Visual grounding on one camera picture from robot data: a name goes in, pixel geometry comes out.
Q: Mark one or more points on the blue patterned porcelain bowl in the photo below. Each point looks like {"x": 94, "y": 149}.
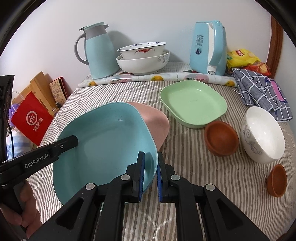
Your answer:
{"x": 142, "y": 50}

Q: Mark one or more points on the light blue thermos jug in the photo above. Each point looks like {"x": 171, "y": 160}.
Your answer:
{"x": 99, "y": 51}

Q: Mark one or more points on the brown small bowl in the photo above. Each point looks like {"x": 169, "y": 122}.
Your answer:
{"x": 277, "y": 181}
{"x": 221, "y": 139}

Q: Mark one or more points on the patterned gift box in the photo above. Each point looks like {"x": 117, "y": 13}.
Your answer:
{"x": 59, "y": 90}

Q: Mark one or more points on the grey checked folded cloth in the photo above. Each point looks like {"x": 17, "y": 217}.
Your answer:
{"x": 259, "y": 90}

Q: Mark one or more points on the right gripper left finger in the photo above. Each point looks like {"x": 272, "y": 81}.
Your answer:
{"x": 96, "y": 212}

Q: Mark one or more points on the red paper bag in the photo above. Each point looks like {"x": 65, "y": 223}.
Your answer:
{"x": 32, "y": 119}

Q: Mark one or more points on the brown cardboard box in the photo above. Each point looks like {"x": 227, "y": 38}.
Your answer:
{"x": 39, "y": 86}

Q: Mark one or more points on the brown wooden door frame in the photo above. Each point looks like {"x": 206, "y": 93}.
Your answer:
{"x": 275, "y": 46}

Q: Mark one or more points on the pink square plate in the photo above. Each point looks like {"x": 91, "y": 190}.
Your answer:
{"x": 156, "y": 121}

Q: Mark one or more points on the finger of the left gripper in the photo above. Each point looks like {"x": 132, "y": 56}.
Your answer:
{"x": 64, "y": 145}

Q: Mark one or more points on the yellow chips bag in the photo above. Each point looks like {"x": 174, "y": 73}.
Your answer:
{"x": 240, "y": 58}

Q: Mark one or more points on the large white porcelain bowl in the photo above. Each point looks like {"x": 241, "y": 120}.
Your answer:
{"x": 143, "y": 66}

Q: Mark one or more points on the green square plate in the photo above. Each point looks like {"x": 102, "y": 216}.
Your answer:
{"x": 192, "y": 103}

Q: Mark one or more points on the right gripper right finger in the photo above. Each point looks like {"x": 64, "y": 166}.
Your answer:
{"x": 203, "y": 212}

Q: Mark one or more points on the white ceramic bowl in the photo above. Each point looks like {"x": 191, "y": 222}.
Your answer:
{"x": 261, "y": 136}

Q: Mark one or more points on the orange snack bag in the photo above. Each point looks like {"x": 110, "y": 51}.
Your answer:
{"x": 259, "y": 67}

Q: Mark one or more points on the fruit print rolled mat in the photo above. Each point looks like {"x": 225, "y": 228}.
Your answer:
{"x": 166, "y": 76}

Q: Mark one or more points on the blue square plate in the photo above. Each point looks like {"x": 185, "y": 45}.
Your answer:
{"x": 109, "y": 139}

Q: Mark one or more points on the light blue electric kettle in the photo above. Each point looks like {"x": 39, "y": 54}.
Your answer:
{"x": 209, "y": 48}

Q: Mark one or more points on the person's left hand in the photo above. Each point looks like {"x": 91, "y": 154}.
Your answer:
{"x": 30, "y": 217}

